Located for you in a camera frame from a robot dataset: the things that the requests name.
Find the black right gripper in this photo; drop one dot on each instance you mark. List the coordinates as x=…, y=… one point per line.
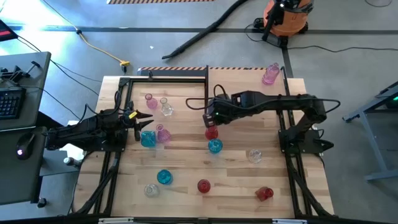
x=224, y=109

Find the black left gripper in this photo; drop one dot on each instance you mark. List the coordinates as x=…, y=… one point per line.
x=126, y=121

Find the blue textured glass vase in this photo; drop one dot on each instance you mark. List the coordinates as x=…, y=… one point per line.
x=148, y=139
x=164, y=177
x=215, y=146

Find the pink conical glass vase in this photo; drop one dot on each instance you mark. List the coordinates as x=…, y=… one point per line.
x=163, y=136

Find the clear conical glass vase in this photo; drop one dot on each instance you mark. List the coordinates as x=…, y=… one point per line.
x=167, y=109

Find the red conical glass vase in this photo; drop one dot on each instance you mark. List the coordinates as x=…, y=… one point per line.
x=211, y=133

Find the purple ribbed glass vase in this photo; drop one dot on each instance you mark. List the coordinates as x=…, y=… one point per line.
x=270, y=76

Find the clear squat glass vase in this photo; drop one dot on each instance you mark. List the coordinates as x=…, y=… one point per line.
x=255, y=156

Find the red ribbed glass vase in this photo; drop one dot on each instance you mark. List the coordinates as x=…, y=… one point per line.
x=204, y=186

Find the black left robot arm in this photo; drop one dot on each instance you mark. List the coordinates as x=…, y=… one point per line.
x=81, y=130

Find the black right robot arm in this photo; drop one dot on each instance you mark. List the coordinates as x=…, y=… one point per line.
x=280, y=102

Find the yellow label tag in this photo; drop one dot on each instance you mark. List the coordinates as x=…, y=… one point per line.
x=133, y=114

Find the small pink glass vase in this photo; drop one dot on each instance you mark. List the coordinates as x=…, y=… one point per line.
x=151, y=102

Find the clear round glass vase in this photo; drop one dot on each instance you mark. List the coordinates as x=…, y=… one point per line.
x=151, y=190

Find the white capped bottle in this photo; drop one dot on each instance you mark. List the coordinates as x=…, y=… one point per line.
x=71, y=161

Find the red squat glass vase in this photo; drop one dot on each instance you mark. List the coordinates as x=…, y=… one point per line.
x=264, y=193

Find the orange vacuum cleaner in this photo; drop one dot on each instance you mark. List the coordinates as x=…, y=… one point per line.
x=289, y=21

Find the grey desk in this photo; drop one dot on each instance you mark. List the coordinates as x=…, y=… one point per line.
x=34, y=93

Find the black computer mouse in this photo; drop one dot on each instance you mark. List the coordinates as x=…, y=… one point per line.
x=24, y=147

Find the black desk foot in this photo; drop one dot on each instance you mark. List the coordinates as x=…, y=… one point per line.
x=42, y=202

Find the black keyboard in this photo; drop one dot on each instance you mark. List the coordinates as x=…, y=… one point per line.
x=11, y=104

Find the black desk clamp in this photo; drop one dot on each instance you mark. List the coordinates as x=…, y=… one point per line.
x=15, y=74

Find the dark low desk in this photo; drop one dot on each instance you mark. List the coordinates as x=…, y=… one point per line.
x=18, y=180

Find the grey metal trolley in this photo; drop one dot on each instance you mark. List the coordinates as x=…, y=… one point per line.
x=374, y=146

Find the black screen device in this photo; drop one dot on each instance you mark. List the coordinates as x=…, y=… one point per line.
x=6, y=31

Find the black metal rig frame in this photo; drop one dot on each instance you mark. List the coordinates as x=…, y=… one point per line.
x=124, y=81

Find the white metal bracket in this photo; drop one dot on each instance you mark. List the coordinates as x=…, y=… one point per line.
x=289, y=221
x=115, y=221

